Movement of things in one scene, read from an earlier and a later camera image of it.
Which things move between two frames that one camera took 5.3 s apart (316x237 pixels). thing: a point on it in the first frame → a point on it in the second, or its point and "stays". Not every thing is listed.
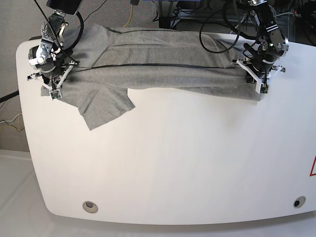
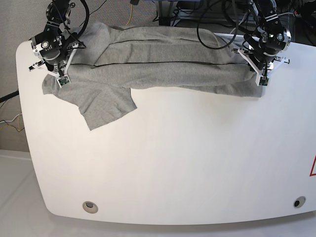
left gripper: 252,76 → 259,62
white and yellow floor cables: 19,120 stays
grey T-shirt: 111,60 stays
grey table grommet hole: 90,207 stays
